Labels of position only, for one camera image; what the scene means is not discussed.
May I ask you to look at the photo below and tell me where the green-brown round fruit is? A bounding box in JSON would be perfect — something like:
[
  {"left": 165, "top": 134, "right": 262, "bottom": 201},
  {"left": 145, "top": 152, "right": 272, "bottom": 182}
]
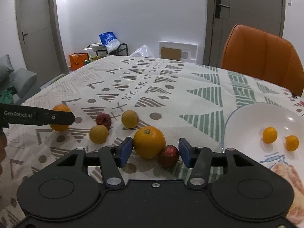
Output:
[
  {"left": 89, "top": 125, "right": 108, "bottom": 144},
  {"left": 121, "top": 110, "right": 139, "bottom": 129}
]

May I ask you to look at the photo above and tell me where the large orange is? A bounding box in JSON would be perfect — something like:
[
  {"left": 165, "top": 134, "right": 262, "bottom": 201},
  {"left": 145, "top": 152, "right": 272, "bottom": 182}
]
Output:
[{"left": 49, "top": 104, "right": 71, "bottom": 132}]

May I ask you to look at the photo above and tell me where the small orange kumquat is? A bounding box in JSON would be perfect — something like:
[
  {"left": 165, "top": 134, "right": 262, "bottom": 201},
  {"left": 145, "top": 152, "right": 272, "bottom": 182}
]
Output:
[{"left": 262, "top": 127, "right": 278, "bottom": 144}]

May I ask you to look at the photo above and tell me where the small yellow kumquat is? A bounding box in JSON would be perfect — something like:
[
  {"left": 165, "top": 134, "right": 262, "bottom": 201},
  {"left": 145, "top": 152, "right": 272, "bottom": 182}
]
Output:
[{"left": 285, "top": 135, "right": 299, "bottom": 151}]

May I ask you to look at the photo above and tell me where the large peeled pomelo segment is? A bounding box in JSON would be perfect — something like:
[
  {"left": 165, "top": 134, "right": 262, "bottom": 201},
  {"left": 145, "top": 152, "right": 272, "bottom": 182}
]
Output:
[{"left": 272, "top": 163, "right": 303, "bottom": 224}]

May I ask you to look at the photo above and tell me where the person's left hand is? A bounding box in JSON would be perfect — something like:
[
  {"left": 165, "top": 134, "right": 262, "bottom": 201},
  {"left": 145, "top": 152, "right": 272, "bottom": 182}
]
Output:
[{"left": 0, "top": 128, "right": 7, "bottom": 163}]

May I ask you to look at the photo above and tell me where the grey sofa cushion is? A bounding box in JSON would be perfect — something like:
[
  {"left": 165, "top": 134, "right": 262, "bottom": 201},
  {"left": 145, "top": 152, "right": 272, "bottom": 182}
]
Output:
[{"left": 13, "top": 68, "right": 41, "bottom": 99}]

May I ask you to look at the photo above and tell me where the patterned white tablecloth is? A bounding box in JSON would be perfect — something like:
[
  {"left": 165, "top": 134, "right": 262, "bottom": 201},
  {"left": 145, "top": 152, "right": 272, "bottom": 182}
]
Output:
[{"left": 1, "top": 57, "right": 303, "bottom": 227}]

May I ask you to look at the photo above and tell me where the white ceramic plate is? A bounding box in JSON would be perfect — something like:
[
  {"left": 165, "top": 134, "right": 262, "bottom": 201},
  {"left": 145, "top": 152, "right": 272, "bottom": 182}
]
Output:
[{"left": 220, "top": 102, "right": 304, "bottom": 227}]

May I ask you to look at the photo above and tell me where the grey door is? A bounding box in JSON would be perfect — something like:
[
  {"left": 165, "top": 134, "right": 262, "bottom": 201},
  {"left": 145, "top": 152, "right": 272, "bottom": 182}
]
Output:
[
  {"left": 15, "top": 0, "right": 68, "bottom": 86},
  {"left": 203, "top": 0, "right": 285, "bottom": 67}
]

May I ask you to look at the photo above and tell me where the orange paper bag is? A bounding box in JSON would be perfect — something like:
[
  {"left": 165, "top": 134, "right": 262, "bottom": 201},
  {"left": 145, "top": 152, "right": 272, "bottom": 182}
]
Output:
[{"left": 69, "top": 53, "right": 88, "bottom": 71}]

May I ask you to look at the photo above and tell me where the white foam packaging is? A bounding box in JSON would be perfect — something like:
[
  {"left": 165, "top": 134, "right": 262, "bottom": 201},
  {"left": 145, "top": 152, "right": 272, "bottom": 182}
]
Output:
[{"left": 159, "top": 41, "right": 198, "bottom": 63}]

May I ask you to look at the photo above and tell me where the black metal rack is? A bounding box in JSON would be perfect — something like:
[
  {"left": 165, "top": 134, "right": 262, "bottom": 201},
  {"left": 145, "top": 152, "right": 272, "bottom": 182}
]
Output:
[{"left": 83, "top": 43, "right": 129, "bottom": 62}]

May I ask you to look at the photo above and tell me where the brown cardboard piece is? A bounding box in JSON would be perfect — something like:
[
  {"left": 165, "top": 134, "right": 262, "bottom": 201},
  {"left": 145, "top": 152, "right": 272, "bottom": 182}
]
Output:
[{"left": 160, "top": 47, "right": 181, "bottom": 61}]

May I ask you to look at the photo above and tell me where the translucent plastic bag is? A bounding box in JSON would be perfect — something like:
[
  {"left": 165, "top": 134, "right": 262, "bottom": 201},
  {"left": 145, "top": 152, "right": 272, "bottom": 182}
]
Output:
[{"left": 130, "top": 45, "right": 155, "bottom": 58}]

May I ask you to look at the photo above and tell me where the blue white plastic bag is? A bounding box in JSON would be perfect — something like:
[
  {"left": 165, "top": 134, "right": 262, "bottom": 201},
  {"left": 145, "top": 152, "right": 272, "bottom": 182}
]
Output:
[{"left": 99, "top": 31, "right": 121, "bottom": 53}]

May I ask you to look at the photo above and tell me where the orange leather chair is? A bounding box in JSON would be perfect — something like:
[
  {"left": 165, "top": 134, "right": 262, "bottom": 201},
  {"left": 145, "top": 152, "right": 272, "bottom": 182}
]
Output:
[{"left": 221, "top": 24, "right": 303, "bottom": 96}]

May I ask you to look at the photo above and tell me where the black door lock handle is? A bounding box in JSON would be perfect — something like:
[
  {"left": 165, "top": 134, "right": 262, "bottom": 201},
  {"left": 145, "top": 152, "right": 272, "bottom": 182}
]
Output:
[{"left": 215, "top": 0, "right": 230, "bottom": 19}]

